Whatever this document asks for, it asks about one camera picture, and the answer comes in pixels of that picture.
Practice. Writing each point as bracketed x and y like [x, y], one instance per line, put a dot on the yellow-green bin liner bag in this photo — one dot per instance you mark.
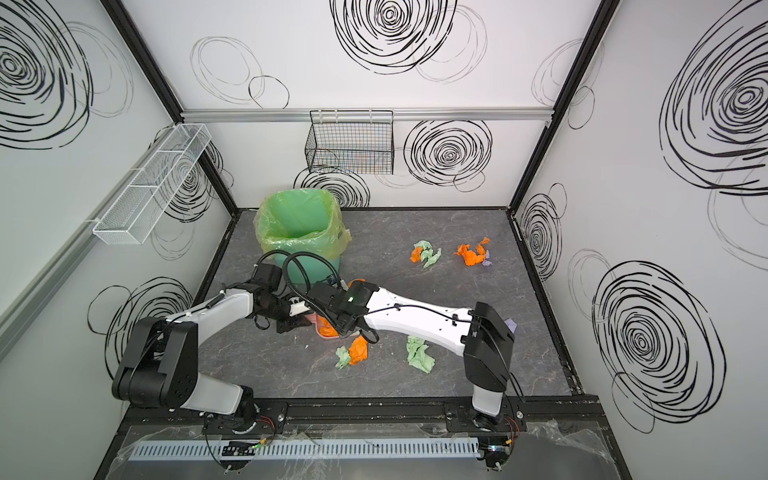
[302, 220]

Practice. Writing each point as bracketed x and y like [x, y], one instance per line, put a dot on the purple paper scrap right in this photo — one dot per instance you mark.
[512, 325]

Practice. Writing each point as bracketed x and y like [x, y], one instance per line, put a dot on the orange paper scrap near bin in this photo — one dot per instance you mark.
[325, 329]

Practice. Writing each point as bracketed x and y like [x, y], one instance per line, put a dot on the green paper scrap front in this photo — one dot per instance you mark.
[417, 356]

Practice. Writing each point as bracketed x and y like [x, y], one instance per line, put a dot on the pink plastic dustpan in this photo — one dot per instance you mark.
[312, 318]

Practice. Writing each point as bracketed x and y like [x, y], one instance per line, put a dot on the small green scrap centre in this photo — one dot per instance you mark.
[343, 358]

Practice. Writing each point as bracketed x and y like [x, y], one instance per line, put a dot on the grey slotted cable duct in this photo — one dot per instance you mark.
[304, 449]

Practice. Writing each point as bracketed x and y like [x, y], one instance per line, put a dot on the green trash bin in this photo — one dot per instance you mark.
[314, 268]

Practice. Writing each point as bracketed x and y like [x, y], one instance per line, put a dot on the black wire basket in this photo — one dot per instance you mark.
[354, 140]

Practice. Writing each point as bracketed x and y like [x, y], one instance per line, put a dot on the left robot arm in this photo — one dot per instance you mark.
[159, 367]

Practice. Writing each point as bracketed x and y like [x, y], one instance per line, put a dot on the orange paper scrap far right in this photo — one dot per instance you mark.
[479, 255]

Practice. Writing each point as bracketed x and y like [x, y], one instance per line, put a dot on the orange paper scrap centre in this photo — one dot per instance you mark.
[358, 351]

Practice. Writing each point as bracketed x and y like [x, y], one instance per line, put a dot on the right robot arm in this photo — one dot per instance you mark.
[478, 335]

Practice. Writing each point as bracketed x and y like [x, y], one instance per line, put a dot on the green orange scrap middle back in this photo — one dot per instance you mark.
[425, 254]

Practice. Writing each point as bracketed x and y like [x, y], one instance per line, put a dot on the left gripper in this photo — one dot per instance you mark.
[287, 315]

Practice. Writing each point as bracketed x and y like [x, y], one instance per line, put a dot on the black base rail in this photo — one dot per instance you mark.
[456, 414]

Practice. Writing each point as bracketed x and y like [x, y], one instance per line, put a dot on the white mesh wall shelf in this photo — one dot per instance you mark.
[167, 183]

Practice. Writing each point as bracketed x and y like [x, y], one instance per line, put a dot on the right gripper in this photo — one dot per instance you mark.
[321, 306]

